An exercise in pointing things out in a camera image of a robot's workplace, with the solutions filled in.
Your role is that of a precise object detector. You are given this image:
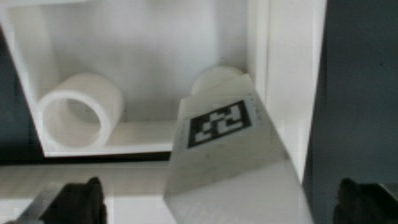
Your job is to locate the white front fence wall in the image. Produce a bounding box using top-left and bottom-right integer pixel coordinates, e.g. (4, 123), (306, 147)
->
(0, 162), (176, 224)

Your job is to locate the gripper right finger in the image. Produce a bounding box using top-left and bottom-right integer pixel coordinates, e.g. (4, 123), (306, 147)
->
(333, 178), (398, 224)

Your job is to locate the white chair leg block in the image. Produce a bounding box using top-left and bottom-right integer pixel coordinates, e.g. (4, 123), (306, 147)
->
(164, 66), (315, 224)

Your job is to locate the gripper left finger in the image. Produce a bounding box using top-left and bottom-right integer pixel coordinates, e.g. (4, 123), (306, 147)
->
(16, 177), (107, 224)

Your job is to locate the white chair seat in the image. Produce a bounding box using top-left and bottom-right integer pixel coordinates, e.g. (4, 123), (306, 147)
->
(0, 0), (329, 184)

